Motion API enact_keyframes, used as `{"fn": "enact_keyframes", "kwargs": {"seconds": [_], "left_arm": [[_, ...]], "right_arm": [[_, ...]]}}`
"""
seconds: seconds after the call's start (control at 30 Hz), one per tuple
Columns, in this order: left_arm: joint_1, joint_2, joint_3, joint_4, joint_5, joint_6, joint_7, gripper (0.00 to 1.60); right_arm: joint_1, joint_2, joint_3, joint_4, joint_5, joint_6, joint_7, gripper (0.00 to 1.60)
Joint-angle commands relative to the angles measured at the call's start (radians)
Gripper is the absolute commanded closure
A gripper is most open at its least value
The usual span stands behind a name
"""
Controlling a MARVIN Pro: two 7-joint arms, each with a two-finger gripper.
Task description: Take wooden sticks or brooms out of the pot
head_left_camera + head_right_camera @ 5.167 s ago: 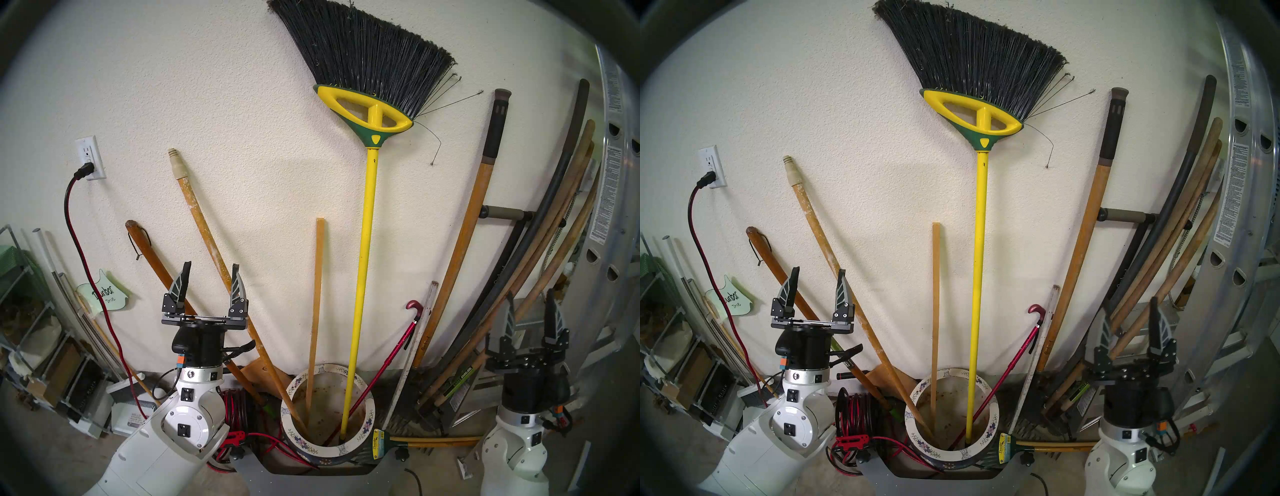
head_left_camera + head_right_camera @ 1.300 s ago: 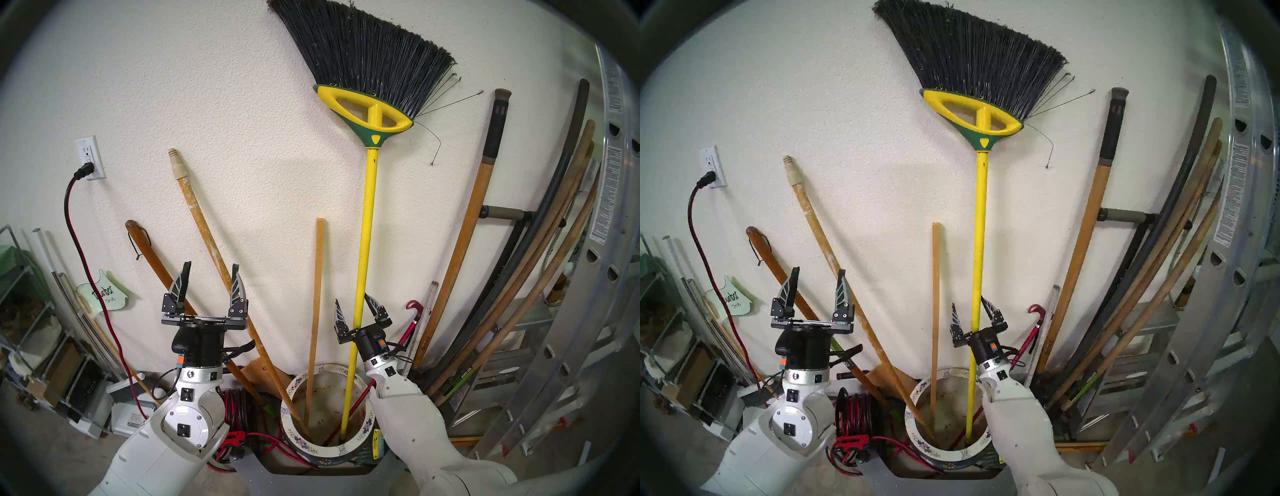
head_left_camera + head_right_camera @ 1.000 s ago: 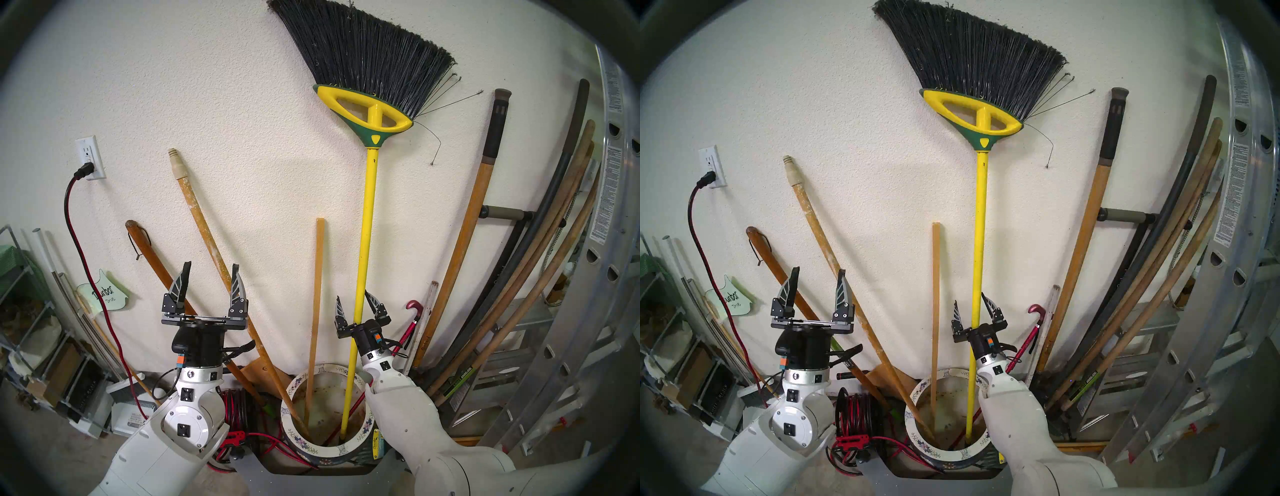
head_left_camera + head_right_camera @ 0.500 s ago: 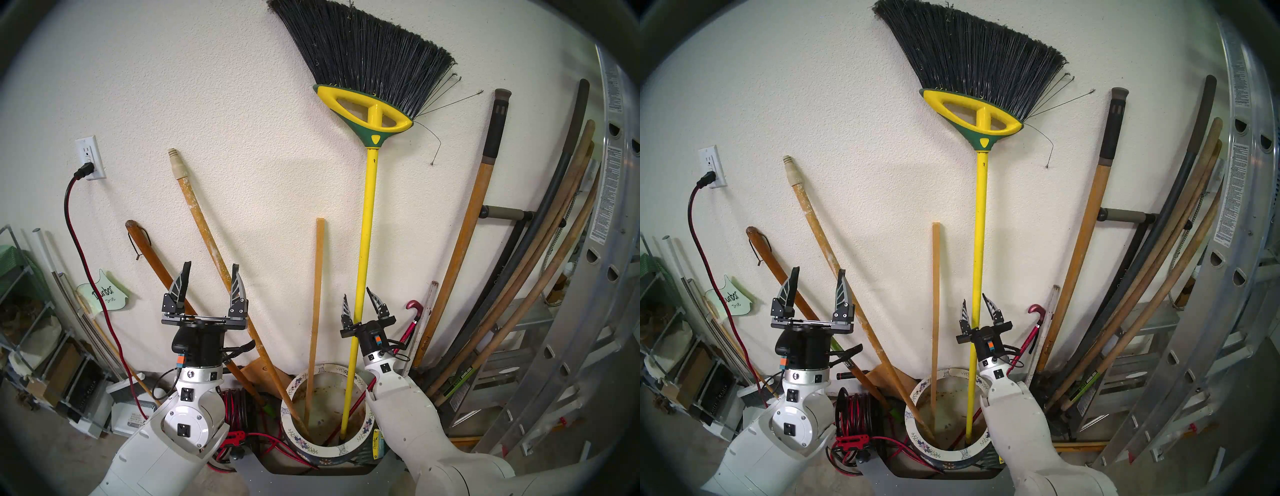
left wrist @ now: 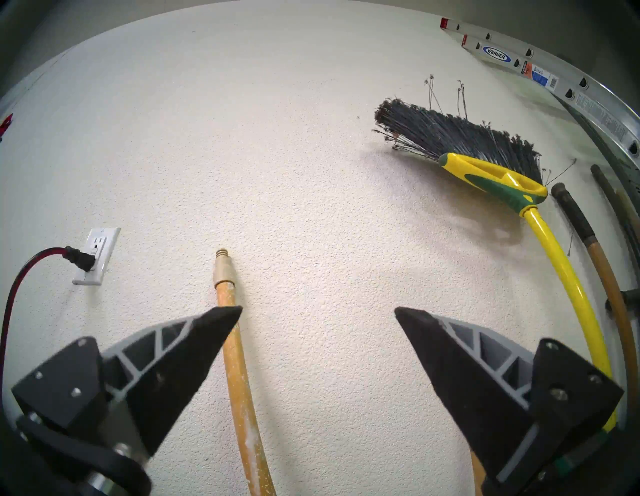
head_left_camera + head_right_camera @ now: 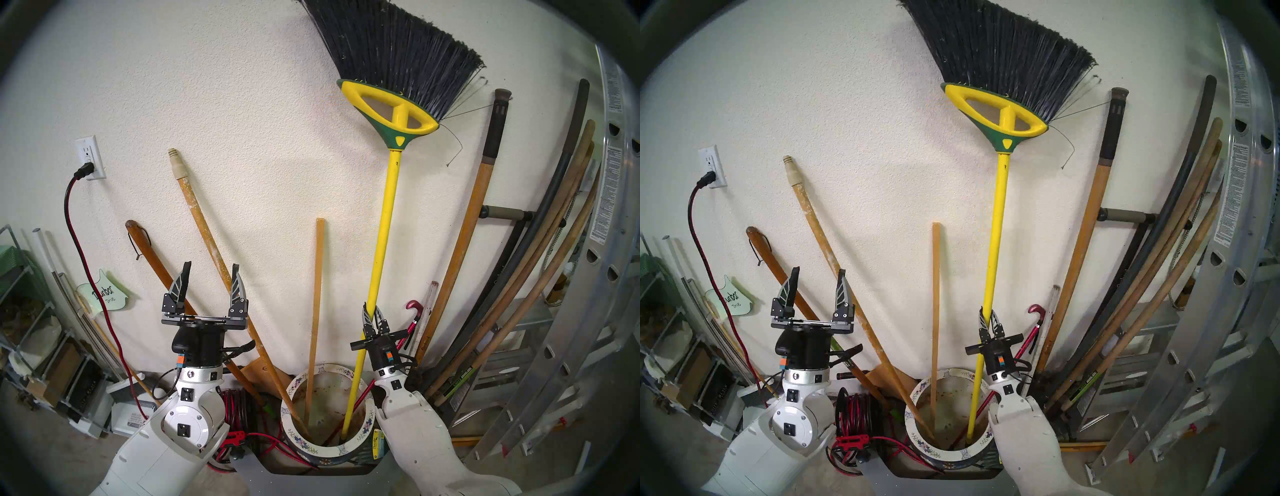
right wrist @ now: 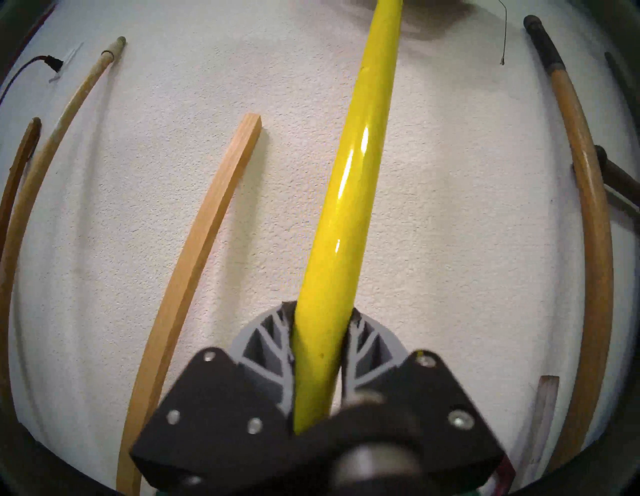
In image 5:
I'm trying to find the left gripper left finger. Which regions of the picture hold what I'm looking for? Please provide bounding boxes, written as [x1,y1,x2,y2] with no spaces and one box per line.
[11,306,244,457]

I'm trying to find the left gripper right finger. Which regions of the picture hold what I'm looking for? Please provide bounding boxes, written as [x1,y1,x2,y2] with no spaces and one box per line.
[395,306,625,493]

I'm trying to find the yellow broom with black bristles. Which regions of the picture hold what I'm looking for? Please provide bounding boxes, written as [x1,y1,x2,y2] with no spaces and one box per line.
[372,75,618,433]

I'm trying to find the thin flat wooden stick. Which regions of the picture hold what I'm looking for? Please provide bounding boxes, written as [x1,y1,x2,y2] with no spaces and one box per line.
[470,449,488,496]

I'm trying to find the paint-speckled wooden pole threaded tip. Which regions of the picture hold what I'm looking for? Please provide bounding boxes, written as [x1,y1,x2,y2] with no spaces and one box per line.
[213,248,277,496]

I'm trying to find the aluminium extension ladder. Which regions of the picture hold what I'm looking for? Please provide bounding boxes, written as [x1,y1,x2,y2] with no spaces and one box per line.
[440,16,640,201]

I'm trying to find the white wall outlet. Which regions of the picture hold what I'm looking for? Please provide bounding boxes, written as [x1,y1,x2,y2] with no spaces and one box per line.
[72,227,122,286]

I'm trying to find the red black power cord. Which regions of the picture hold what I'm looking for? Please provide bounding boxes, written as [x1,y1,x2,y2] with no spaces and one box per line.
[0,246,97,381]

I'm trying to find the wooden handle with black grip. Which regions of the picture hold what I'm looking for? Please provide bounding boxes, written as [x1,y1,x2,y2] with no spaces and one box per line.
[551,182,640,436]

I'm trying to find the long wooden tool handle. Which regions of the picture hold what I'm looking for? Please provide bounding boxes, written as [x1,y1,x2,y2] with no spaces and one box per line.
[617,189,640,238]

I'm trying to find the dark tool handles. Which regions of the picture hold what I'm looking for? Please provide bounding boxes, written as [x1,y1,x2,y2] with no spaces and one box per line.
[591,164,640,271]

